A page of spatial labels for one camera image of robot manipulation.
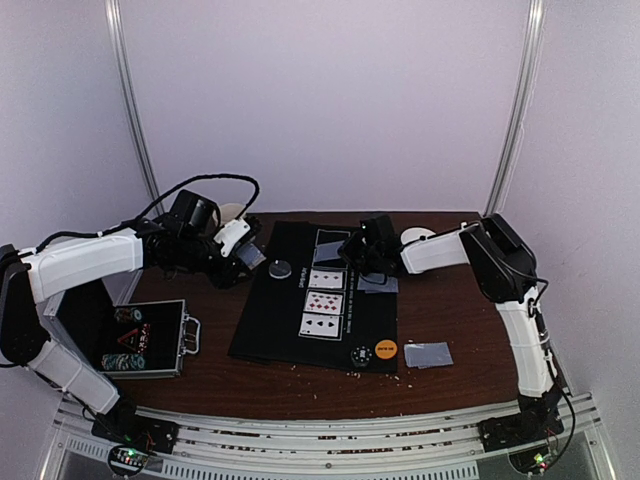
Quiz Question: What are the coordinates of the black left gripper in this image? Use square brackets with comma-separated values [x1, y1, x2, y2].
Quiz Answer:
[177, 233, 254, 289]

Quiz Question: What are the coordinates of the grey playing card deck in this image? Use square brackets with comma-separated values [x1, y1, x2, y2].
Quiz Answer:
[236, 242, 266, 270]

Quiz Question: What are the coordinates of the face-down card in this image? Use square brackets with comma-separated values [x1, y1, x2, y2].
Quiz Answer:
[414, 342, 453, 369]
[357, 273, 399, 294]

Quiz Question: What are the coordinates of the four of diamonds card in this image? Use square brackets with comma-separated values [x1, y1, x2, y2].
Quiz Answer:
[309, 269, 345, 290]

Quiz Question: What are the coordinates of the spade card face up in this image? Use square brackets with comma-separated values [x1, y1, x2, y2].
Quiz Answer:
[299, 314, 341, 338]

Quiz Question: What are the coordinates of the orange big blind button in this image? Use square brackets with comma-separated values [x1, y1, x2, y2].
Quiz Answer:
[374, 339, 398, 360]

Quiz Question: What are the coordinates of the dark green chip stack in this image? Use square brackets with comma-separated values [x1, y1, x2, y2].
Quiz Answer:
[350, 345, 373, 369]

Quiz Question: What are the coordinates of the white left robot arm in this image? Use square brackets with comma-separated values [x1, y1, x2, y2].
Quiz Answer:
[1, 190, 260, 444]

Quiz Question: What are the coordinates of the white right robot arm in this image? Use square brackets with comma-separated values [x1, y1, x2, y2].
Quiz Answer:
[338, 214, 564, 446]

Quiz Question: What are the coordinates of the orange bowl white inside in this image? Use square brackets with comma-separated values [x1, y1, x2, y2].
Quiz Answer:
[400, 227, 435, 245]

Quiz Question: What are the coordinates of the ceramic mug with print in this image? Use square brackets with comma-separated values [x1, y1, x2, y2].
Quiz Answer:
[219, 203, 245, 225]

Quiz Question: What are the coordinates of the black poker mat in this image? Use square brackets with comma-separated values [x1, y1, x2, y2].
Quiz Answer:
[228, 221, 398, 373]

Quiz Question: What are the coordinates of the upper chip stack in case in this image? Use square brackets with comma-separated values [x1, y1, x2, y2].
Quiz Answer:
[114, 308, 144, 324]

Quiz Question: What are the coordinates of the chip stack in case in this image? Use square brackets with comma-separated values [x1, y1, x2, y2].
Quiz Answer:
[114, 308, 144, 324]
[101, 353, 146, 371]

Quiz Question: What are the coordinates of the aluminium poker chip case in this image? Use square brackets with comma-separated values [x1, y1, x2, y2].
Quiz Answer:
[45, 298, 202, 380]

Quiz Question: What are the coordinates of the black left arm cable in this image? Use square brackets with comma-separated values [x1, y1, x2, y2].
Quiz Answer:
[134, 173, 261, 231]

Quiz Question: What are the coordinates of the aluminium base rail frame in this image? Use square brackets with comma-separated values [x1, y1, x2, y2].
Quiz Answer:
[42, 389, 616, 480]

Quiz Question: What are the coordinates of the aluminium corner post left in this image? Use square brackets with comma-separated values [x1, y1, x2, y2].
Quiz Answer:
[104, 0, 160, 201]

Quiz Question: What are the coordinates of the aluminium corner post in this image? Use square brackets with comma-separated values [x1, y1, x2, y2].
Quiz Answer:
[484, 0, 546, 216]
[104, 0, 160, 201]

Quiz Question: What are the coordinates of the aluminium corner post right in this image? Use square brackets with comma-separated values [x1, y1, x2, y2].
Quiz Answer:
[484, 0, 546, 216]

